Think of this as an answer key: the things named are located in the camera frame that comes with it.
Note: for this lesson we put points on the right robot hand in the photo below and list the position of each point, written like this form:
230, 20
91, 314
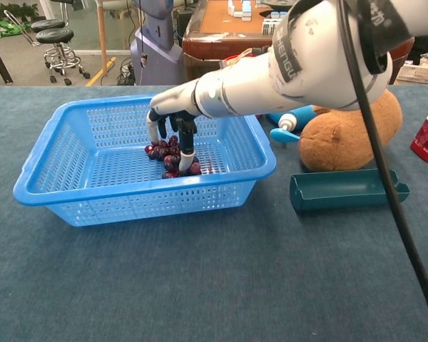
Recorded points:
174, 99

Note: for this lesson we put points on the purple grape bunch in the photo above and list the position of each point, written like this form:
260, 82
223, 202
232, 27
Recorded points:
169, 160

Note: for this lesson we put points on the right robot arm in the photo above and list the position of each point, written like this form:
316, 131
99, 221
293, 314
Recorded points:
306, 64

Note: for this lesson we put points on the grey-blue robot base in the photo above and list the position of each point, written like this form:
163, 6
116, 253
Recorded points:
157, 50

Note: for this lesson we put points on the blue plastic mesh basket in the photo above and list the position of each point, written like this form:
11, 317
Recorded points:
128, 199

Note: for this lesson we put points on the white mesh basket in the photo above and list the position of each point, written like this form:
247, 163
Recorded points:
419, 74

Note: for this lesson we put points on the brown mahjong table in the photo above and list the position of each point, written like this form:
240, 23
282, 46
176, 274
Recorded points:
214, 44

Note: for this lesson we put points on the blue-backed mahjong tile stack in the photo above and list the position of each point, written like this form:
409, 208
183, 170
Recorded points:
239, 9

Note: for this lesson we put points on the blue pump bottle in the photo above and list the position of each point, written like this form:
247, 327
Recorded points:
289, 132

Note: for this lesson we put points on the green-faced mahjong tile row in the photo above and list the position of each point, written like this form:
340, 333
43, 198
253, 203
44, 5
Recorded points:
269, 26

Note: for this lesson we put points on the blue-backed mahjong tile row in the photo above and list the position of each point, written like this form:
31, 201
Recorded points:
280, 14

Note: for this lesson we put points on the black round stool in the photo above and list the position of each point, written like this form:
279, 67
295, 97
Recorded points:
55, 35
47, 24

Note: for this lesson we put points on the brown capybara plush toy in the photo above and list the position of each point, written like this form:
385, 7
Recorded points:
335, 149

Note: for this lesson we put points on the green potted plants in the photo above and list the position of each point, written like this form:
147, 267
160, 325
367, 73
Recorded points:
10, 10

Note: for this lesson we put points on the teal plastic trough tray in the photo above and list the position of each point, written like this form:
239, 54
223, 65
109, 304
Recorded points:
342, 196

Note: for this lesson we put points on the wooden post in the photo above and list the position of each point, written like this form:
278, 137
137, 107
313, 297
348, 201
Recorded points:
102, 32

